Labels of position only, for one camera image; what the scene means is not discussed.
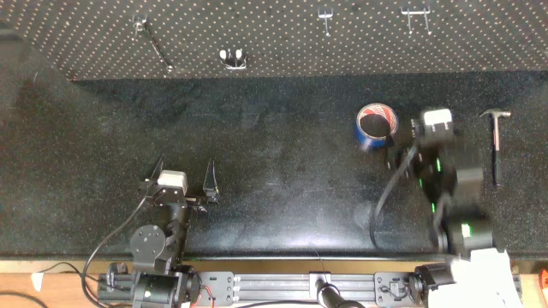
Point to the hammer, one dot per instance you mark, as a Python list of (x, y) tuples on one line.
[(496, 145)]

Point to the white tape strip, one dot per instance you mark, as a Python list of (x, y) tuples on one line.
[(37, 281)]

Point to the mounting rail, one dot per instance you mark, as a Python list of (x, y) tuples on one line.
[(274, 286)]

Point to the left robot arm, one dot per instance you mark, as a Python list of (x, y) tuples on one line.
[(147, 244)]

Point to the black pegboard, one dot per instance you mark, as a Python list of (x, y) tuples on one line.
[(342, 47)]

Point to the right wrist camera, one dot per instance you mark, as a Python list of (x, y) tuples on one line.
[(436, 120)]

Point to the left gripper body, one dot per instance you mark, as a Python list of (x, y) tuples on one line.
[(171, 197)]

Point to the black and white pliers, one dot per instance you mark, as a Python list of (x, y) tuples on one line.
[(223, 55)]

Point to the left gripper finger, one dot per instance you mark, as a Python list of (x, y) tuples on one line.
[(211, 188), (158, 171)]

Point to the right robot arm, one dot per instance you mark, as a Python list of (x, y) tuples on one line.
[(466, 179)]

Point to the roll of blue tape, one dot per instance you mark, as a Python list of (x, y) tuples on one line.
[(366, 139)]

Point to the wrench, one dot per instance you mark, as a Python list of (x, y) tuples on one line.
[(156, 45)]

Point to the metal hook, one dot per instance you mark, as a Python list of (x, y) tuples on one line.
[(325, 17), (138, 25), (409, 17), (236, 67)]

